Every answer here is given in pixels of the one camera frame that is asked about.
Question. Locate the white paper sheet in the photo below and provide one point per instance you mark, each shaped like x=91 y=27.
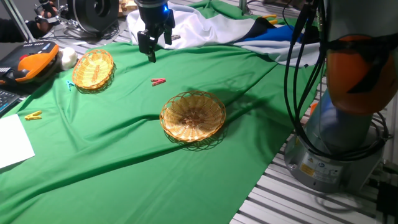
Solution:
x=12 y=143

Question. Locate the grey clothespin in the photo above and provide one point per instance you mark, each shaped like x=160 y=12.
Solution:
x=175 y=37

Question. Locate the bare hand of operator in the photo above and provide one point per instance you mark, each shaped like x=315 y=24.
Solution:
x=46 y=15

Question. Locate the aluminium frame post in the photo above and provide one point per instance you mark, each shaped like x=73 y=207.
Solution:
x=18 y=21
x=245 y=6

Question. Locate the white soft ball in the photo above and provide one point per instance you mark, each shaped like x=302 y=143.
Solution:
x=69 y=58

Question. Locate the black sleeved forearm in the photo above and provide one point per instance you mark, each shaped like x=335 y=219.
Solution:
x=15 y=31

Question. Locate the black connector box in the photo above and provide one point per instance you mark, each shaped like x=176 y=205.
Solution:
x=387 y=199

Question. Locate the cyan clothespin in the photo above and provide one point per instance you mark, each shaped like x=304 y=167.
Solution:
x=69 y=84

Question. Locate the black round haptic device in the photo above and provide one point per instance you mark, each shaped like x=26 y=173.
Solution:
x=90 y=15

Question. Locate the blue and navy cloth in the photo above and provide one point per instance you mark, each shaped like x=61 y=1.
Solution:
x=273 y=34

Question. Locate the black keyboard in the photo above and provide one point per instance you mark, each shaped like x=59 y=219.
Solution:
x=7 y=101

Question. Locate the orange black teach pendant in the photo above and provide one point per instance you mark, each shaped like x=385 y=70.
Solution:
x=31 y=62

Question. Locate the white cloth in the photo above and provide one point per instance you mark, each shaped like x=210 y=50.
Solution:
x=199 y=28

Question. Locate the yellow clothespin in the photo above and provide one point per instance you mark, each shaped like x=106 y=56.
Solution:
x=32 y=116

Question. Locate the red clothespin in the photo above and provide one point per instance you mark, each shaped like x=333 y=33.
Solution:
x=158 y=82

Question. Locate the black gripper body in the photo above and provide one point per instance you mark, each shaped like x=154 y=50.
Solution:
x=152 y=12

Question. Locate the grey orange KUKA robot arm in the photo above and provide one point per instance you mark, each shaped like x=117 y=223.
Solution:
x=342 y=130

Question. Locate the large round wicker basket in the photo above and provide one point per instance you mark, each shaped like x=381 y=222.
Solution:
x=192 y=116

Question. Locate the green cloth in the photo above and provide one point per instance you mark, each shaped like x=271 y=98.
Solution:
x=124 y=155

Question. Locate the orange green plastic toy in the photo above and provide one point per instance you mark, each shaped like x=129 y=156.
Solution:
x=313 y=109

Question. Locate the golden brown packet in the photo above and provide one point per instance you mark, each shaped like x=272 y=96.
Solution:
x=127 y=7

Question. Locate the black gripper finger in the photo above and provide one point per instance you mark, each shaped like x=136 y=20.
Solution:
x=144 y=42
x=168 y=32

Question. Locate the small round wicker basket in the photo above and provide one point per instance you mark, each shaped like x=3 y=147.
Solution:
x=93 y=69

